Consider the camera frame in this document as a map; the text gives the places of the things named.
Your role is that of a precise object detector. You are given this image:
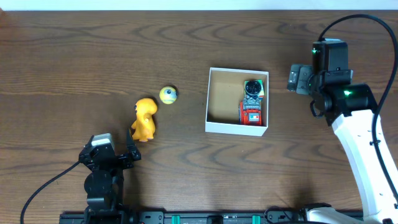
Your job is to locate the multicoloured puzzle cube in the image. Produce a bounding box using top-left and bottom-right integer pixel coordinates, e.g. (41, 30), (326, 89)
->
(243, 79), (266, 99)

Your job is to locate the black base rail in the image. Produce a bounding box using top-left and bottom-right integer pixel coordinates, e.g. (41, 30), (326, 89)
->
(58, 210), (364, 224)

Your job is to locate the yellow one-eyed ball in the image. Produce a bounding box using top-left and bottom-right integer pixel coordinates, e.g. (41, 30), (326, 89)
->
(159, 86), (178, 105)

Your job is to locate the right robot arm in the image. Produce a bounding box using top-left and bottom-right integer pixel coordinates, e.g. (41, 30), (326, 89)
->
(287, 39), (397, 223)

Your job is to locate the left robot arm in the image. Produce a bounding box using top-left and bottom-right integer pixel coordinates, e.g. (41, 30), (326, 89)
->
(78, 129), (141, 212)

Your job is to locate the orange dinosaur toy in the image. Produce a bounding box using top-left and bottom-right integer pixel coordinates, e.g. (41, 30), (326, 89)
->
(131, 98), (157, 142)

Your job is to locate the black round wheel toy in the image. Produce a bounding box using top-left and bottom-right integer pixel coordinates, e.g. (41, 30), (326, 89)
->
(244, 80), (264, 98)

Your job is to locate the white cardboard box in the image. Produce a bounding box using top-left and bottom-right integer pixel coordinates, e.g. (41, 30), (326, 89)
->
(205, 67), (269, 136)

